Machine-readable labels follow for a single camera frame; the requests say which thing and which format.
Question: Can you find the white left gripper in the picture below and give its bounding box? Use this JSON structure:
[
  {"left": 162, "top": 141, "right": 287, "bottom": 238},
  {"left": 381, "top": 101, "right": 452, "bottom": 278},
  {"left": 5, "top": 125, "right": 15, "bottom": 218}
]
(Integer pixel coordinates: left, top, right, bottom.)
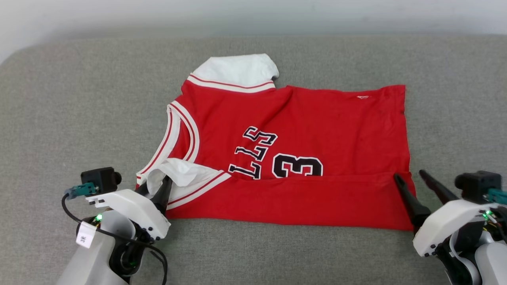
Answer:
[{"left": 86, "top": 175, "right": 173, "bottom": 241}]

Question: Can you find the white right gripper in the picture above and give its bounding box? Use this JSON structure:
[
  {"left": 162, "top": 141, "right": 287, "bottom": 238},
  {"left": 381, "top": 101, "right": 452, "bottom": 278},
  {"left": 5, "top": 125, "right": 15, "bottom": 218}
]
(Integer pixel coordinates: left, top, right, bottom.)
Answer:
[{"left": 393, "top": 169, "right": 496, "bottom": 257}]

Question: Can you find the red and white basketball jersey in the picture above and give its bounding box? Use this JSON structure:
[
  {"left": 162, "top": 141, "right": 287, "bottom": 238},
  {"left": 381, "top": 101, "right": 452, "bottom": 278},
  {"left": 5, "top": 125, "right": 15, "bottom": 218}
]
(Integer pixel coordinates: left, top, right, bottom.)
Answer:
[{"left": 136, "top": 53, "right": 416, "bottom": 231}]

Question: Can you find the teal right camera connector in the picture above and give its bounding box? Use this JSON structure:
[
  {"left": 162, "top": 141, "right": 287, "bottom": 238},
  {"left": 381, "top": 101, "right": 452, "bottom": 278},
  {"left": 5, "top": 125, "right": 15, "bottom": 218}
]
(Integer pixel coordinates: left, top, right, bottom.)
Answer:
[{"left": 487, "top": 188, "right": 507, "bottom": 205}]

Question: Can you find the teal camera connector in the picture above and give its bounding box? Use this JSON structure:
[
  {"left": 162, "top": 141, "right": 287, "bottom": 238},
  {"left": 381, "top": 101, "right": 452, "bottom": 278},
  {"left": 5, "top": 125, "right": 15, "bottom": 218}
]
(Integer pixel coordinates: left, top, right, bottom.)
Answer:
[
  {"left": 487, "top": 188, "right": 507, "bottom": 205},
  {"left": 65, "top": 183, "right": 97, "bottom": 200}
]

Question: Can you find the teal left camera connector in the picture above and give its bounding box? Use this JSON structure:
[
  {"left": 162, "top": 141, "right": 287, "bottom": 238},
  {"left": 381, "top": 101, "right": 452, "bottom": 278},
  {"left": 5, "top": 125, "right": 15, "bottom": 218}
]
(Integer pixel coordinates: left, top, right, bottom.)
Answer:
[{"left": 65, "top": 183, "right": 97, "bottom": 200}]

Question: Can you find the white paper cable tag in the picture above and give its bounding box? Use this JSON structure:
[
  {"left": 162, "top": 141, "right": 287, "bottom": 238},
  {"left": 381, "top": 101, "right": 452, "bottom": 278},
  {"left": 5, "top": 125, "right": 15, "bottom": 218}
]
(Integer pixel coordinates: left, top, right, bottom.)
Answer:
[{"left": 76, "top": 222, "right": 97, "bottom": 249}]

